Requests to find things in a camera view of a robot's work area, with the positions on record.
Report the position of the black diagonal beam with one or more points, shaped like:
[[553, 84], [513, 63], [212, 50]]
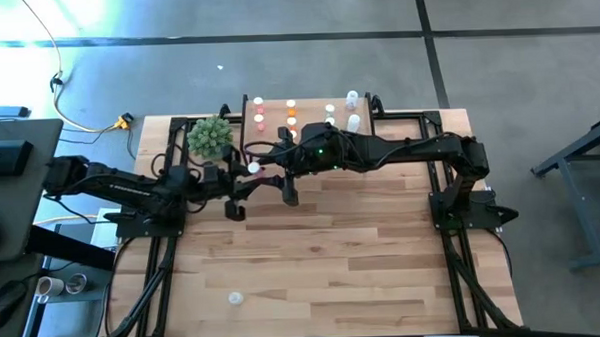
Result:
[[67, 246]]

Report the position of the black box device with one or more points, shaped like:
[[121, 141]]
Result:
[[4, 158]]

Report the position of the dark grey desk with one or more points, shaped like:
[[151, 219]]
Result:
[[31, 208]]

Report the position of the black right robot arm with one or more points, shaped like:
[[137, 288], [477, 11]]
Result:
[[409, 149]]

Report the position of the black computer mouse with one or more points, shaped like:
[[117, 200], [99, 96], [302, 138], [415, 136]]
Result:
[[4, 304]]

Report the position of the flat black device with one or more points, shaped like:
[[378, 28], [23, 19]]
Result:
[[3, 112]]

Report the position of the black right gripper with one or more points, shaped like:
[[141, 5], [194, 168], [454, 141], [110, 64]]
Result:
[[319, 148]]

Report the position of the green plant in white pot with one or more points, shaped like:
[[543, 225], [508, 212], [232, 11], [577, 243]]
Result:
[[209, 136]]

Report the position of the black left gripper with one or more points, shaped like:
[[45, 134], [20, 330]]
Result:
[[213, 186]]

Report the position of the metal cup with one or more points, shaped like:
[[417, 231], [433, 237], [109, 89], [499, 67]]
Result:
[[76, 284]]

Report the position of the blue-grey metal stand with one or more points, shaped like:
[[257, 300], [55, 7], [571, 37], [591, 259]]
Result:
[[571, 189]]

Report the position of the white paper cup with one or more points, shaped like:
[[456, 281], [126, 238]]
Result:
[[51, 286]]

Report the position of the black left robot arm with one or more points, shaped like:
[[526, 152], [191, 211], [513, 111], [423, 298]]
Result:
[[125, 187]]

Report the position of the wooden shelf with black legs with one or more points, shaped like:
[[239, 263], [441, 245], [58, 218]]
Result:
[[310, 110]]

